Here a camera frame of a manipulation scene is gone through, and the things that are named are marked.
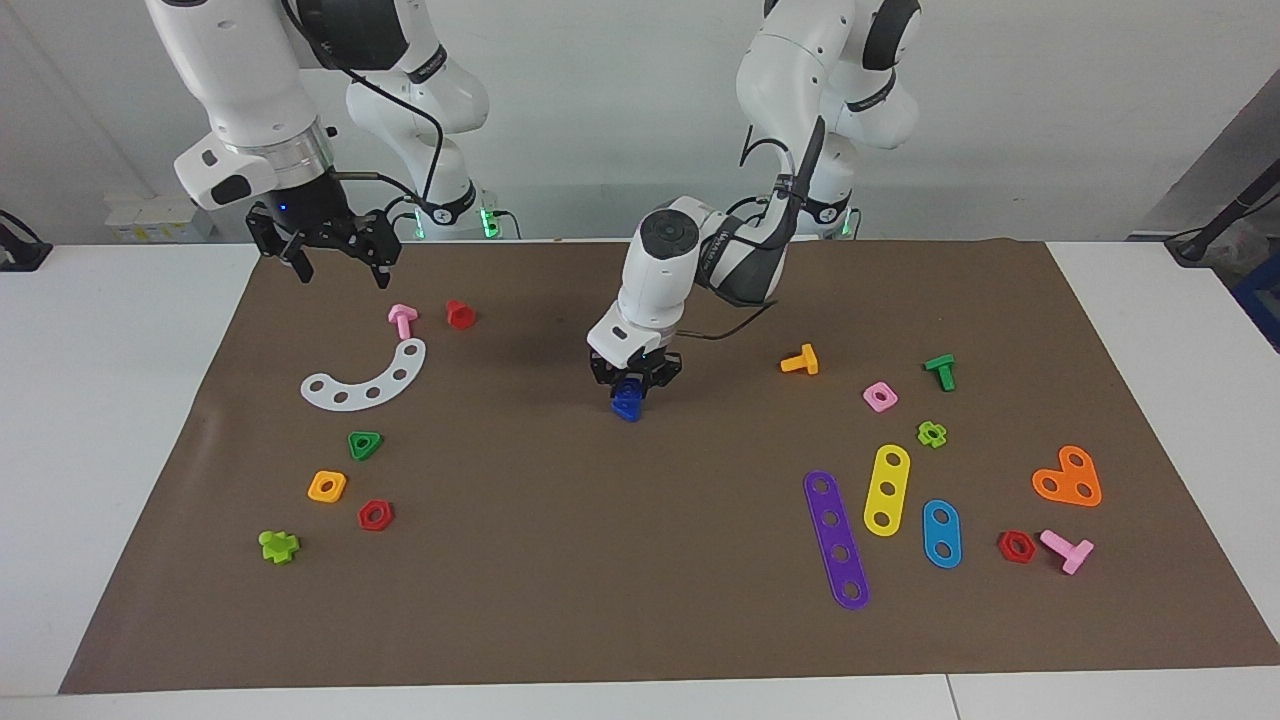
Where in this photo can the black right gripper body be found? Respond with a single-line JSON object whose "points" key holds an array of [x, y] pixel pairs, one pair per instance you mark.
{"points": [[310, 215]]}

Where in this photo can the purple four-hole plate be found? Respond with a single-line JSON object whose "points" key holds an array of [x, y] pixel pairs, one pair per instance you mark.
{"points": [[835, 537]]}

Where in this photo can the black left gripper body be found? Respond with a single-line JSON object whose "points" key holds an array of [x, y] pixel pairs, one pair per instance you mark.
{"points": [[640, 364]]}

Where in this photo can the brown table mat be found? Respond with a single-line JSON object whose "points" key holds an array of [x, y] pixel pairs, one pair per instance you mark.
{"points": [[640, 560]]}

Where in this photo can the blue triangle-head screw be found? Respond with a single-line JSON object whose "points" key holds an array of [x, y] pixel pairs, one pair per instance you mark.
{"points": [[627, 411]]}

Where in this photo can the white curved five-hole plate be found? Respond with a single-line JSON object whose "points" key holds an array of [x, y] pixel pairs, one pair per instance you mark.
{"points": [[357, 398]]}

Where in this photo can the yellow three-hole plate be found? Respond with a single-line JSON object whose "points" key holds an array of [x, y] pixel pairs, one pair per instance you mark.
{"points": [[888, 476]]}

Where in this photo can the pink square nut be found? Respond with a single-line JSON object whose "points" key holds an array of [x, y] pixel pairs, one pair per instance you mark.
{"points": [[870, 398]]}

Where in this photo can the orange square nut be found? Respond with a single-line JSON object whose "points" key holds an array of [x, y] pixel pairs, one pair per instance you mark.
{"points": [[315, 488]]}

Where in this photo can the pink plastic screw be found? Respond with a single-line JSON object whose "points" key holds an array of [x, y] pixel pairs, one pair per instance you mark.
{"points": [[403, 318], [1060, 545]]}

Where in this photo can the orange plastic screw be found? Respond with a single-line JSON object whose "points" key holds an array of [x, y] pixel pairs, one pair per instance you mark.
{"points": [[800, 363]]}

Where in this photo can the black stand pole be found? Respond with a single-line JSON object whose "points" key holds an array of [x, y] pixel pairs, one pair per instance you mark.
{"points": [[1240, 200]]}

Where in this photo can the lime green cross nut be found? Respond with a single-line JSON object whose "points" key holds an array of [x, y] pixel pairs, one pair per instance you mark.
{"points": [[924, 434]]}

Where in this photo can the red hex-head screw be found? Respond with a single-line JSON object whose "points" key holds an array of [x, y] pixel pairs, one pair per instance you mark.
{"points": [[460, 316]]}

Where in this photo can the blue two-hole plate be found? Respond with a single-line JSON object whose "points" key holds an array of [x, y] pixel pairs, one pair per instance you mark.
{"points": [[941, 533]]}

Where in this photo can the orange heart-shaped plate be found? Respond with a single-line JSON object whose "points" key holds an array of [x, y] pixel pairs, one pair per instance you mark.
{"points": [[1067, 477]]}

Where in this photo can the lime green cross-head screw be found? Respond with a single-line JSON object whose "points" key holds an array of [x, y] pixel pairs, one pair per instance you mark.
{"points": [[278, 548]]}

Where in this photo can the dark green plastic screw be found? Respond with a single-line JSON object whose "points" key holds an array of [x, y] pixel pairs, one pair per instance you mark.
{"points": [[943, 372]]}

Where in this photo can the green triangle nut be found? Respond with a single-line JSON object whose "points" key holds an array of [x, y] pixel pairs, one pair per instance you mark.
{"points": [[355, 440]]}

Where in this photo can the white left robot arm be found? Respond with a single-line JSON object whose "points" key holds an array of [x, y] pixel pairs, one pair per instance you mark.
{"points": [[660, 270]]}

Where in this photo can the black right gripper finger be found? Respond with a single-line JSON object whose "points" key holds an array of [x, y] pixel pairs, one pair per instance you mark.
{"points": [[301, 262], [382, 272]]}

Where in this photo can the blue crate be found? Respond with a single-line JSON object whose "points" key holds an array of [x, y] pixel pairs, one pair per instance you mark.
{"points": [[1262, 305]]}

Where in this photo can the red hex nut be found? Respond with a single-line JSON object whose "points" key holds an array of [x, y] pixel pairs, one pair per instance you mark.
{"points": [[1004, 547], [365, 517]]}

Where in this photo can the black clamp base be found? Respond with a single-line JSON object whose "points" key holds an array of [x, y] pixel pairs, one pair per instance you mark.
{"points": [[20, 255]]}

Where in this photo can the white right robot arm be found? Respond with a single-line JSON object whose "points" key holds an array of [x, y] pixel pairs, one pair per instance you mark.
{"points": [[240, 70]]}

